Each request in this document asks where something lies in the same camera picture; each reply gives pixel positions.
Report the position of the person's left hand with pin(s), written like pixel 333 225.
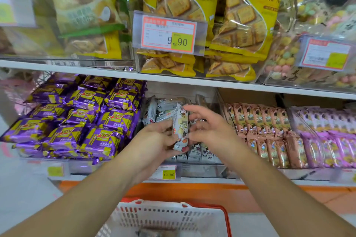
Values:
pixel 147 148

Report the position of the person's right hand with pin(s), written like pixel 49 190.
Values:
pixel 219 136

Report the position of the person's right thumb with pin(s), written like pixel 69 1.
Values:
pixel 197 136

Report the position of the person's left thumb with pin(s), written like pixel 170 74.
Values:
pixel 172 143

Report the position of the white cartoon snack packet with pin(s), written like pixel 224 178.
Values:
pixel 180 123

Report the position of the person's right forearm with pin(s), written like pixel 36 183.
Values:
pixel 281 198

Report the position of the person's left forearm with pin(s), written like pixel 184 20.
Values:
pixel 75 203

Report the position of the small price tag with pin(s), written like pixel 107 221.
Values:
pixel 54 170
pixel 166 173

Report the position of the row of white packets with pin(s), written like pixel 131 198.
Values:
pixel 164 106

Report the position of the row of pink packets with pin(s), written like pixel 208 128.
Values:
pixel 261 125

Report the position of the white shopping basket red rim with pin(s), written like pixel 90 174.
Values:
pixel 167 217

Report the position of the white shelf board orange base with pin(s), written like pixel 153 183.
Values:
pixel 250 189

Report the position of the dark packet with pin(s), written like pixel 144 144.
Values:
pixel 167 232

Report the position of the pile of purple packets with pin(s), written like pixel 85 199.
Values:
pixel 80 117

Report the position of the red-framed price tag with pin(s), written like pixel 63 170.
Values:
pixel 325 54
pixel 168 33

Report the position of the clear pastel candy bag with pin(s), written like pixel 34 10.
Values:
pixel 328 14
pixel 283 56

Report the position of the yellow biscuit bag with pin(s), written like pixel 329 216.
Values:
pixel 94 45

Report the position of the row of lilac packets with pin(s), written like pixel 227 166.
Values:
pixel 328 136

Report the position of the clear plastic bin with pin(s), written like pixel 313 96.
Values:
pixel 267 23
pixel 319 81
pixel 33 36

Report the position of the green coconut cracker bag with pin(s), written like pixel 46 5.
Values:
pixel 80 0

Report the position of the blurred pale price tag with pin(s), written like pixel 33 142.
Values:
pixel 15 7

